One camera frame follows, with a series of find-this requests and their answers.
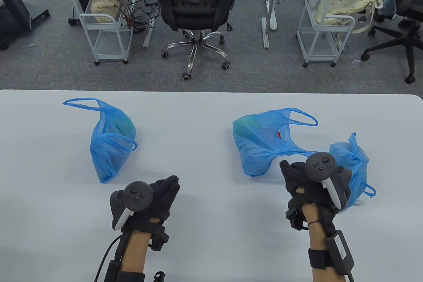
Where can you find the person's right hand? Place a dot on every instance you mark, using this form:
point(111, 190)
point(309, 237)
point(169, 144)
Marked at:
point(295, 176)

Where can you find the person's left hand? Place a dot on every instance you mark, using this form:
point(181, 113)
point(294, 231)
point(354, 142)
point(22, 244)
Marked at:
point(163, 196)

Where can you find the blue plastic bag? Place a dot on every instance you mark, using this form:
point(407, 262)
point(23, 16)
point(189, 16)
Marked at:
point(109, 156)
point(257, 149)
point(358, 163)

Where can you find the person's right forearm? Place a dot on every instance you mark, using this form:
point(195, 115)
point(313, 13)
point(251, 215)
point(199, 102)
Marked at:
point(317, 239)

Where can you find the person's left forearm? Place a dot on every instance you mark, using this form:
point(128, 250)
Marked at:
point(135, 252)

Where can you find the cream fabric bag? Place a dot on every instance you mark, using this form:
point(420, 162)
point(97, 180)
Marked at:
point(343, 4)

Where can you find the cream knitted bag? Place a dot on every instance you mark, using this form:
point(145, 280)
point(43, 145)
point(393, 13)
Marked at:
point(102, 7)

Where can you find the thin black wrist band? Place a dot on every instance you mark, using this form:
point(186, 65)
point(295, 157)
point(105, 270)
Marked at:
point(312, 223)

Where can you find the black battery box white label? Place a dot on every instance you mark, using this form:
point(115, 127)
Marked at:
point(340, 252)

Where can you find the plain black battery box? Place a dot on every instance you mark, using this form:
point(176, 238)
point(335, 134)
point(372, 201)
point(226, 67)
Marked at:
point(112, 272)

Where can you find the clear plastic scrap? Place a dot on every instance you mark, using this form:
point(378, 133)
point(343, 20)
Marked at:
point(357, 62)

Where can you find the white metal cart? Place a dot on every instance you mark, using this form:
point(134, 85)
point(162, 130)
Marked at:
point(319, 44)
point(112, 44)

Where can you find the black mesh office chair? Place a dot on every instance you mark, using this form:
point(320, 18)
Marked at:
point(195, 1)

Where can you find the black rolling stand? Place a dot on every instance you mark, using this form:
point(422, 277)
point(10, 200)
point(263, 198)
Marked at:
point(16, 20)

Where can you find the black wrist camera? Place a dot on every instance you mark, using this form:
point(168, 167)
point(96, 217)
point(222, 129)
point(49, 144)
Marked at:
point(160, 240)
point(295, 222)

